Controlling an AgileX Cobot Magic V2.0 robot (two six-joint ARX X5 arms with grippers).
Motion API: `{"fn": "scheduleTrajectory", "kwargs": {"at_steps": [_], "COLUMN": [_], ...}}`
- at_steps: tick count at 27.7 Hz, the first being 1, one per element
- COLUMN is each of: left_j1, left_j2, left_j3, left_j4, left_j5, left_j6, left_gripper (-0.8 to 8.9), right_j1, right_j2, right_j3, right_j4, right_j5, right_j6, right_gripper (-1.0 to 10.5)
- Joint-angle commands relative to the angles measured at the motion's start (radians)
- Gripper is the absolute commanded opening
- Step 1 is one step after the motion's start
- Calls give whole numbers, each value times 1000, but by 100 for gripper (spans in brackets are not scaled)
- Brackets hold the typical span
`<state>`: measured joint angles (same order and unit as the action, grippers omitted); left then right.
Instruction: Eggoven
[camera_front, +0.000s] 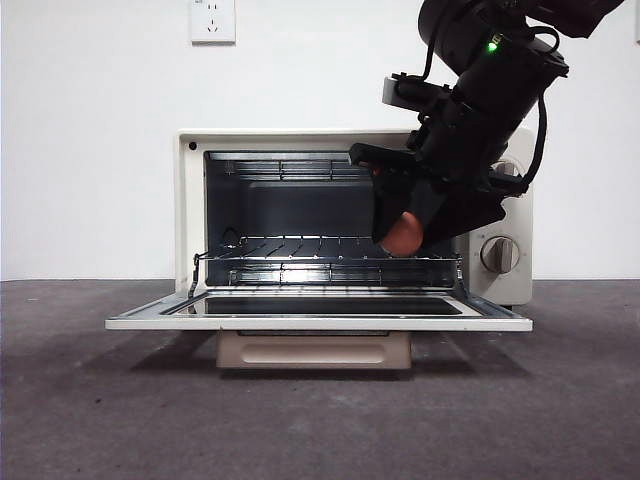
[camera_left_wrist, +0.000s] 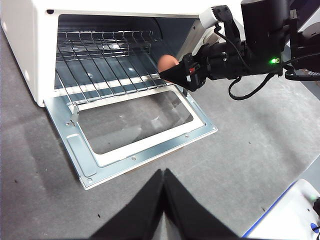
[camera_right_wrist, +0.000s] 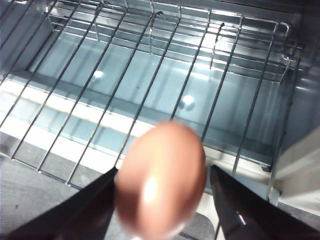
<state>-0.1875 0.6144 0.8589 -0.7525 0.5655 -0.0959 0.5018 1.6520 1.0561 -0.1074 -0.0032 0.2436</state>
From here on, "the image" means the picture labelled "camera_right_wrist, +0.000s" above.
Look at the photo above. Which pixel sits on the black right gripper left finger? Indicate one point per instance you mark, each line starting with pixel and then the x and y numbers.
pixel 75 220

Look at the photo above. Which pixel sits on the brown egg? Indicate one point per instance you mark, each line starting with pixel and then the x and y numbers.
pixel 162 180

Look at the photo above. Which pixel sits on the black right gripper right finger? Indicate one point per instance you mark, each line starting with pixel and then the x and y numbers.
pixel 250 215

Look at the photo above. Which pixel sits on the cream Toshiba toaster oven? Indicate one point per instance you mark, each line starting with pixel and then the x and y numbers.
pixel 302 100

